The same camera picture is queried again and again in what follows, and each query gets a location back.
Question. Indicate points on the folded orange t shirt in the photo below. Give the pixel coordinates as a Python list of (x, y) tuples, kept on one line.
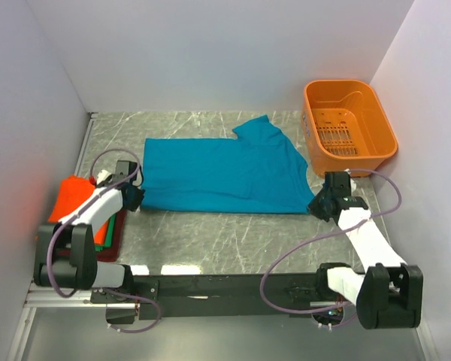
[(73, 192)]

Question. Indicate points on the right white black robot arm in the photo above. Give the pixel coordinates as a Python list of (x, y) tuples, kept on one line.
[(388, 295)]

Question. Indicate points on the folded dark red t shirt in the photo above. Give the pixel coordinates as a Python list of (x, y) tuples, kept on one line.
[(111, 254)]

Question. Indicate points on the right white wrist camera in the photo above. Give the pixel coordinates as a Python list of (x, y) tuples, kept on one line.
[(353, 184)]

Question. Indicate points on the aluminium rail frame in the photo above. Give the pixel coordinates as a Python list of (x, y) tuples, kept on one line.
[(47, 297)]

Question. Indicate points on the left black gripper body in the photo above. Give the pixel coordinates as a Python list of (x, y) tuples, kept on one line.
[(133, 205)]

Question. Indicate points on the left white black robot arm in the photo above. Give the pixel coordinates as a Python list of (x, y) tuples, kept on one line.
[(65, 255)]

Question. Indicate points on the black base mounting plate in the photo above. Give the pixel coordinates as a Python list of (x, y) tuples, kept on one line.
[(220, 295)]

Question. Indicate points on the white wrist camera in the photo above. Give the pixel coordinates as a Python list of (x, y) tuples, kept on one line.
[(103, 177), (353, 184)]

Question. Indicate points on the teal blue t shirt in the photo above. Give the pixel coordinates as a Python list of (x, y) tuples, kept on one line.
[(259, 171)]

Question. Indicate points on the orange plastic basket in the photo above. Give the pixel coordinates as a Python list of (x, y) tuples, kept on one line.
[(345, 127)]

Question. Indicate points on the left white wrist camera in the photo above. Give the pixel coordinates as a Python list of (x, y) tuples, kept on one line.
[(103, 177)]

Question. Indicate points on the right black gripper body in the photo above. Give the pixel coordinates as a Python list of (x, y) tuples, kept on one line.
[(318, 206)]

